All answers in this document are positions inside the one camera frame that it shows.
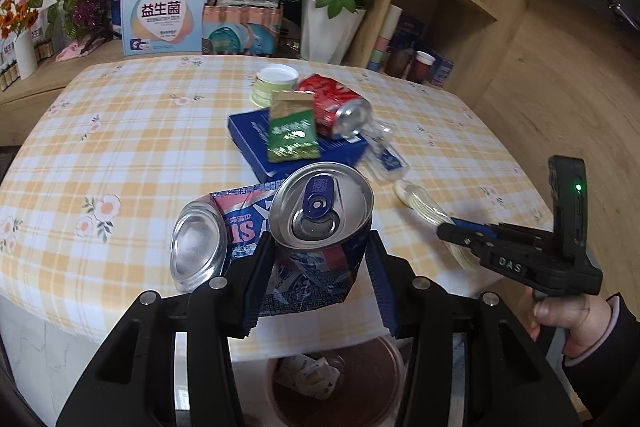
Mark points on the yellow plaid floral tablecloth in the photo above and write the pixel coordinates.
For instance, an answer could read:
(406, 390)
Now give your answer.
(125, 147)

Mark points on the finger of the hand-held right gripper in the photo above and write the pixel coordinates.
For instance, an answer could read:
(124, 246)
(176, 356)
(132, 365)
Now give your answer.
(465, 241)
(475, 227)

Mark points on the purple flower sprig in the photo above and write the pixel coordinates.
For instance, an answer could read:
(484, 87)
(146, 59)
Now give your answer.
(87, 17)

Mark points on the row of small brown bottles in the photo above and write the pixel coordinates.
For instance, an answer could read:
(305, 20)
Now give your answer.
(42, 52)

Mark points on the orange flowers in white vase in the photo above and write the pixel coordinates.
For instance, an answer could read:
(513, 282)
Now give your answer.
(22, 52)

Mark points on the white printed packet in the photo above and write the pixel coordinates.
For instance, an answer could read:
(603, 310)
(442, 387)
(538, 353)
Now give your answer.
(310, 377)

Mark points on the large white supplement box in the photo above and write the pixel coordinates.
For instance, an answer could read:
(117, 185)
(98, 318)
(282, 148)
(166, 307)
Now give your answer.
(160, 14)

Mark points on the blue box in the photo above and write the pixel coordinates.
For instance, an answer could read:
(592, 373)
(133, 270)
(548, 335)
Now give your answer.
(250, 134)

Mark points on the person's right hand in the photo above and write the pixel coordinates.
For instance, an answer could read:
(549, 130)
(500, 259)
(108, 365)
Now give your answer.
(565, 314)

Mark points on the white plastic lid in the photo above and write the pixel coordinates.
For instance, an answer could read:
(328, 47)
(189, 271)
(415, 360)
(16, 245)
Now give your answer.
(425, 207)

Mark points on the red paper cup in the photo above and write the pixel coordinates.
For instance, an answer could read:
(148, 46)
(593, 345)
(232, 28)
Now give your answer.
(420, 68)

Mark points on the small blue carton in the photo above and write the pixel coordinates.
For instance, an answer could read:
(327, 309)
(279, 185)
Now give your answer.
(442, 69)

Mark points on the dark blue carton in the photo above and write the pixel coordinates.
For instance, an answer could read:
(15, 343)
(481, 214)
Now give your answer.
(410, 32)

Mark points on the person's right forearm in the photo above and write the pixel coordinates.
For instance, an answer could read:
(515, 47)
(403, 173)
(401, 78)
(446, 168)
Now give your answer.
(610, 367)

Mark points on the stack of pastel paper cups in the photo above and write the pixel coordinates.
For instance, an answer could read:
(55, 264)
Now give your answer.
(385, 42)

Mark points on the green foil packet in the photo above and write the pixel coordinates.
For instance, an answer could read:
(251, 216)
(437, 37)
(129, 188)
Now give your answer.
(292, 127)

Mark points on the blue and white roll pack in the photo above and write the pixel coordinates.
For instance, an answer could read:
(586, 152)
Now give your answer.
(116, 12)

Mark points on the pink cloth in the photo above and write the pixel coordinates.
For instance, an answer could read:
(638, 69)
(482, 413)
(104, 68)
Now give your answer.
(72, 52)

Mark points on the brown round trash bin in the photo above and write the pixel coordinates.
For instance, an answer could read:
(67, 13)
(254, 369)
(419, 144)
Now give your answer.
(370, 382)

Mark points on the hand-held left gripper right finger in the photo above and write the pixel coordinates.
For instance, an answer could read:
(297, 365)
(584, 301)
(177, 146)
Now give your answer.
(382, 294)

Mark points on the crushed blue drink can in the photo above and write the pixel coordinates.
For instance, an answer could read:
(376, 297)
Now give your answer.
(320, 212)

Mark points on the brown paper cup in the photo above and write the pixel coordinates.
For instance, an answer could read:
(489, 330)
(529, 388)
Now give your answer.
(397, 64)

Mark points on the green paper cup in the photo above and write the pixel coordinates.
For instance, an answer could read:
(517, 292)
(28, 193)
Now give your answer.
(267, 87)

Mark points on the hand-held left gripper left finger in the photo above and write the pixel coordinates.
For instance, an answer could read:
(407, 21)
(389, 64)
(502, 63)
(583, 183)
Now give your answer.
(254, 289)

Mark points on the crushed red drink can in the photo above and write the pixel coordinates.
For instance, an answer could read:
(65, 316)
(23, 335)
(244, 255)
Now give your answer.
(327, 99)

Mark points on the wrapped pack of pink cans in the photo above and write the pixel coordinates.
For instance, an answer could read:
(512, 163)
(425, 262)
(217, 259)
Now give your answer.
(240, 32)

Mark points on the small white supplement box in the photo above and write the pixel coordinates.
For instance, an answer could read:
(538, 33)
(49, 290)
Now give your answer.
(6, 48)
(39, 36)

